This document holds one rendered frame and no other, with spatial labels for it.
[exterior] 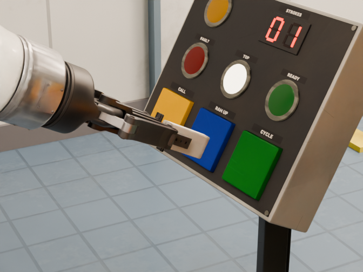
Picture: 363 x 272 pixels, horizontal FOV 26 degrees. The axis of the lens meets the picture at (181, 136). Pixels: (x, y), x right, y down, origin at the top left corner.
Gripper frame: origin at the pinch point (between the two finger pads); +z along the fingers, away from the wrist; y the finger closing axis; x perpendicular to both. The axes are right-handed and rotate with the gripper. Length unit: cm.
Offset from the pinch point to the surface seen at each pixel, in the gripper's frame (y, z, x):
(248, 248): -107, 141, -42
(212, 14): -20.4, 12.9, 16.9
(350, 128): 6.9, 19.9, 9.7
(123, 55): -224, 141, -2
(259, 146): 0.4, 12.5, 2.6
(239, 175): -0.7, 12.5, -2.1
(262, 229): -9.5, 31.6, -10.6
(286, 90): 0.1, 12.9, 10.8
